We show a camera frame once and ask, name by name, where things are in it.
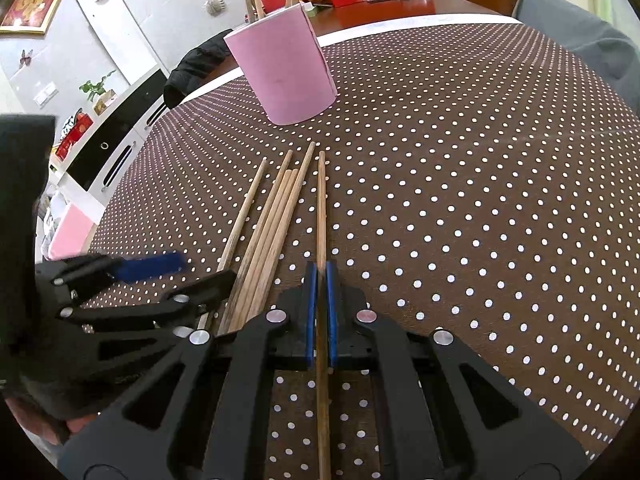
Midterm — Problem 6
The person's left hand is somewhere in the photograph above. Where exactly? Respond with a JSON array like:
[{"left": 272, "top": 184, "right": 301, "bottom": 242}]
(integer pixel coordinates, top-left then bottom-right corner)
[{"left": 4, "top": 398, "right": 98, "bottom": 445}]

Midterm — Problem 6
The brown polka dot tablecloth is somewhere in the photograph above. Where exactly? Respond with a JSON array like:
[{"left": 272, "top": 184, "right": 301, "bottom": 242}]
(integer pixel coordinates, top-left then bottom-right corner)
[{"left": 91, "top": 24, "right": 639, "bottom": 460}]

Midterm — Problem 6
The red gold framed picture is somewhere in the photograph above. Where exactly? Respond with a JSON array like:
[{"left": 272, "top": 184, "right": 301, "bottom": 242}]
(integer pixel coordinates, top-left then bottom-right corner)
[{"left": 1, "top": 0, "right": 62, "bottom": 36}]

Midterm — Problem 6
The pink stool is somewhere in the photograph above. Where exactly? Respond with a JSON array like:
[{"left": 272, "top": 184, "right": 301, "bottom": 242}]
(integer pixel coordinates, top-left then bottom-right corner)
[{"left": 47, "top": 205, "right": 96, "bottom": 260}]

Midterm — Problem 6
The hanging round brush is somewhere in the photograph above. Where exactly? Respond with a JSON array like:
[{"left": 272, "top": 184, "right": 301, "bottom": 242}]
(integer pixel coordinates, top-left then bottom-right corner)
[{"left": 205, "top": 0, "right": 226, "bottom": 16}]

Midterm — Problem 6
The red box on sideboard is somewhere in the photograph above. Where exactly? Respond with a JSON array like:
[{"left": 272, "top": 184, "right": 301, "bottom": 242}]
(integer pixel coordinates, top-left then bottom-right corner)
[{"left": 54, "top": 108, "right": 93, "bottom": 160}]

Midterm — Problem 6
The wooden chopstick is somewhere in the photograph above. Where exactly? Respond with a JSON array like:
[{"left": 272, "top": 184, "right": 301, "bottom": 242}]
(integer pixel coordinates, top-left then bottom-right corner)
[{"left": 316, "top": 151, "right": 332, "bottom": 480}]

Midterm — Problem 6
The black jacket on chair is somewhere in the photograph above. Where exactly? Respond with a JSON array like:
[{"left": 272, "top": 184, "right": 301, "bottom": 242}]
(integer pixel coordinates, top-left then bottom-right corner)
[{"left": 163, "top": 29, "right": 231, "bottom": 110}]

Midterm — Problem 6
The white black sideboard cabinet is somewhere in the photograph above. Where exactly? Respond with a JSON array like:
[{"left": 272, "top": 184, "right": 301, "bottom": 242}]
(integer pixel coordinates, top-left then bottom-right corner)
[{"left": 49, "top": 67, "right": 168, "bottom": 206}]

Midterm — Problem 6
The small green potted plant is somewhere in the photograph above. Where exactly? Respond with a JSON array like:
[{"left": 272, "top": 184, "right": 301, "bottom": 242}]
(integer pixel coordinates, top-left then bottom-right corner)
[{"left": 79, "top": 70, "right": 115, "bottom": 116}]

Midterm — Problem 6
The pink cylindrical holder cup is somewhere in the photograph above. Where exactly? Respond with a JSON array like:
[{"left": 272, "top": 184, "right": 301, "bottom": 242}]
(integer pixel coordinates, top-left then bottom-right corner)
[{"left": 224, "top": 4, "right": 337, "bottom": 126}]

